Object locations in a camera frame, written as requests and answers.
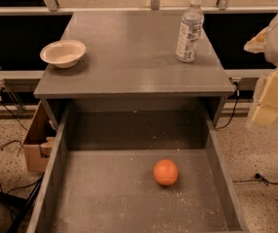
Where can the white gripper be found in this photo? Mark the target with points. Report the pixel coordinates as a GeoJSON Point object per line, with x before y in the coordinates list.
{"type": "Point", "coordinates": [266, 112]}

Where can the orange fruit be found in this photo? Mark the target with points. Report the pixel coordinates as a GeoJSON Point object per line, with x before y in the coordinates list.
{"type": "Point", "coordinates": [166, 172]}

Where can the open grey top drawer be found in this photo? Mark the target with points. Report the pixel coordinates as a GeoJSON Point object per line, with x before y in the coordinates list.
{"type": "Point", "coordinates": [99, 178]}

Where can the clear plastic water bottle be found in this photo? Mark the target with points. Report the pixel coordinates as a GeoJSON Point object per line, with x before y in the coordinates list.
{"type": "Point", "coordinates": [189, 32]}

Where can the grey cabinet counter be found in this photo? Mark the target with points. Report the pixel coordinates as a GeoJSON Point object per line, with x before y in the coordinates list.
{"type": "Point", "coordinates": [133, 53]}

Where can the white paper bowl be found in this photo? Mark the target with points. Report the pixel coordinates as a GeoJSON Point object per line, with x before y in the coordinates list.
{"type": "Point", "coordinates": [64, 53]}

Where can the cardboard box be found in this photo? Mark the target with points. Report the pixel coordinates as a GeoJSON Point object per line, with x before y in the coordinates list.
{"type": "Point", "coordinates": [37, 144]}

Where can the metal railing frame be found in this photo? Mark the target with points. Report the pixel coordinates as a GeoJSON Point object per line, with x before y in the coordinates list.
{"type": "Point", "coordinates": [218, 8]}

